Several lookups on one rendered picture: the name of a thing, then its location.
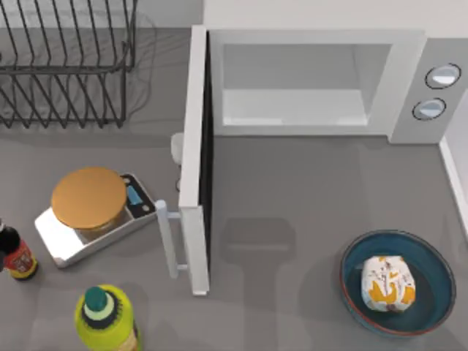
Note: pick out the pale microwave oven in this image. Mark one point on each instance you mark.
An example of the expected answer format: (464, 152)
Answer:
(406, 91)

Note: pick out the dark sauce bottle red label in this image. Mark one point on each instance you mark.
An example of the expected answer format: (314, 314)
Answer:
(18, 256)

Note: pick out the white kitchen scale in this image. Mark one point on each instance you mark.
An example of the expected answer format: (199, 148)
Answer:
(91, 215)

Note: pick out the white microwave door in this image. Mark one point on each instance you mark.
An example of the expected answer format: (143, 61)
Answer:
(194, 164)

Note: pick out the blue bowl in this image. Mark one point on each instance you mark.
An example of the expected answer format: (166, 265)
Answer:
(420, 311)

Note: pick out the round microwave knob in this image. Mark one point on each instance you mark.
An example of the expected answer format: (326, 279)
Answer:
(442, 75)
(429, 108)

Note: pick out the yellow-green bottle teal cap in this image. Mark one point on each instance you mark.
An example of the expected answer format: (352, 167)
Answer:
(106, 321)

